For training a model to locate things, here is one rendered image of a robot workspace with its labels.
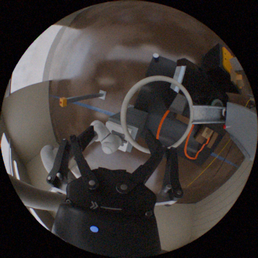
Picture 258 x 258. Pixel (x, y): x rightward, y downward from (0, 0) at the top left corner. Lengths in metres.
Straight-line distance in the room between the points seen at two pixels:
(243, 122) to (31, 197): 0.84
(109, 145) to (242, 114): 1.11
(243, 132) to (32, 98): 6.78
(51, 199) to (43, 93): 6.19
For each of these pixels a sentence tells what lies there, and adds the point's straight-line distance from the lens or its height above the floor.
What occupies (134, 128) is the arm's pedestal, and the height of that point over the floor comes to 0.80.
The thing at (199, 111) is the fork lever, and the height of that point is 1.06.
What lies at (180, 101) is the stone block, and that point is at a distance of 0.93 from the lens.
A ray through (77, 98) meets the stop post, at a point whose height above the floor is 0.77.
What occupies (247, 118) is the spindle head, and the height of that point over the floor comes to 1.36.
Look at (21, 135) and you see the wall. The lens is 6.73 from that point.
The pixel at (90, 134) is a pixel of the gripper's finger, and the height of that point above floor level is 1.53.
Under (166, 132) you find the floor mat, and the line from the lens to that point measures 1.79.
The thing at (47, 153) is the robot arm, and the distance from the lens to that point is 0.50.
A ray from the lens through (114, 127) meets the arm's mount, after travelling 1.00.
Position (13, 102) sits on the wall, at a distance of 6.29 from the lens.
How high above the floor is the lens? 1.64
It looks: 58 degrees down
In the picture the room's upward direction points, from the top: 138 degrees counter-clockwise
